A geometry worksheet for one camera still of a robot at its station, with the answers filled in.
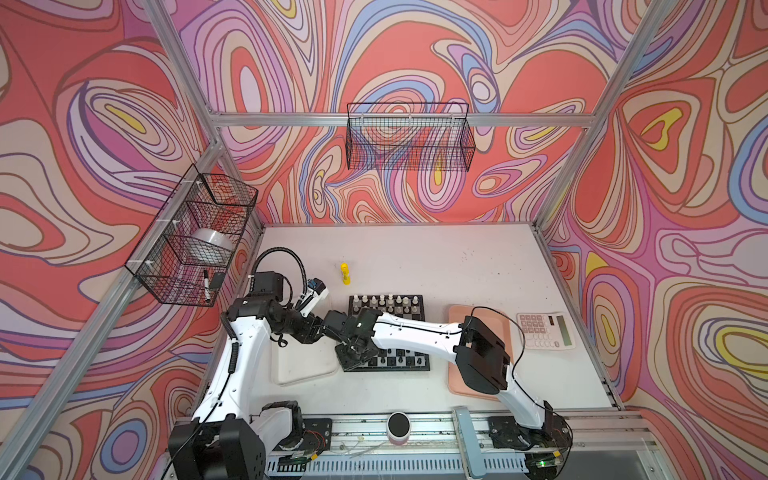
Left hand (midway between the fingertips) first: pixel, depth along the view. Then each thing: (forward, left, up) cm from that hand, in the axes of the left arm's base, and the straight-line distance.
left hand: (321, 322), depth 79 cm
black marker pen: (+4, +27, +12) cm, 29 cm away
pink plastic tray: (+7, -52, -14) cm, 54 cm away
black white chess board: (+11, -25, -11) cm, 29 cm away
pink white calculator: (+3, -67, -12) cm, 68 cm away
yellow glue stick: (+22, -4, -10) cm, 24 cm away
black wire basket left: (+10, +31, +17) cm, 37 cm away
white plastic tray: (-6, +7, -15) cm, 18 cm away
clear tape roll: (+14, +25, +18) cm, 34 cm away
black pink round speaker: (-23, -20, -8) cm, 32 cm away
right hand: (-8, -9, -11) cm, 16 cm away
